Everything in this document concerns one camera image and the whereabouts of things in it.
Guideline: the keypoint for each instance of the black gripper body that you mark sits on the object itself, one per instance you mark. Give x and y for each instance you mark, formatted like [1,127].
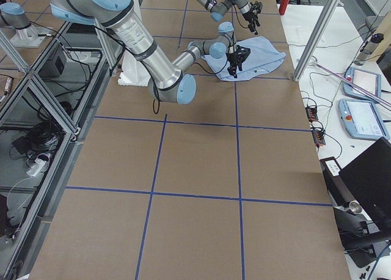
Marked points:
[250,18]
[234,58]

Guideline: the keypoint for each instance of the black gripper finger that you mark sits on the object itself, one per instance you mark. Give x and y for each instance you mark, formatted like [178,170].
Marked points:
[232,70]
[253,27]

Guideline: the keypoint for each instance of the light blue t-shirt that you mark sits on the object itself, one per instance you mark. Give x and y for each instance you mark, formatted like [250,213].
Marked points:
[263,59]

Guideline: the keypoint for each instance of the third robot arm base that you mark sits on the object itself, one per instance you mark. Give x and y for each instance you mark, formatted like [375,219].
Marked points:
[26,34]

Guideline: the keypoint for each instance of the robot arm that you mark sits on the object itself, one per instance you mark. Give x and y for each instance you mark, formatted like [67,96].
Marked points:
[169,81]
[219,9]

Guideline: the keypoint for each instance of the red cylinder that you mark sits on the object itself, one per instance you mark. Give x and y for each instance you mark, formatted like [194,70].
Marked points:
[284,0]

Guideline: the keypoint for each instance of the water bottle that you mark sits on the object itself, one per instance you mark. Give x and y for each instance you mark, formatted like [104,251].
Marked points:
[369,48]

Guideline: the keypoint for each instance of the reacher grabber stick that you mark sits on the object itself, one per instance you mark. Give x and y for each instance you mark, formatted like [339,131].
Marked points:
[354,86]

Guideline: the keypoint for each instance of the far blue teach pendant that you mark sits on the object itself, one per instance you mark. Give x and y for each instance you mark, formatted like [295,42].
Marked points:
[367,80]

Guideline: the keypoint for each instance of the blue teach pendant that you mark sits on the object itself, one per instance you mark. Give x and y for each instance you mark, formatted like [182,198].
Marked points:
[367,80]
[362,120]

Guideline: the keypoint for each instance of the near blue teach pendant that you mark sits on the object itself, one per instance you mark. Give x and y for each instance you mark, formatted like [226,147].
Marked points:
[362,120]

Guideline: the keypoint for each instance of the white power strip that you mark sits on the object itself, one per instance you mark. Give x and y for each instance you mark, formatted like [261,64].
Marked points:
[38,166]

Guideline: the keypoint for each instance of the aluminium frame post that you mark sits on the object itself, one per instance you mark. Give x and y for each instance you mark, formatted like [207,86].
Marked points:
[318,30]

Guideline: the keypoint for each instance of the aluminium frame cage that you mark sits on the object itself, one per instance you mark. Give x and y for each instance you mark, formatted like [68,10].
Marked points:
[46,116]

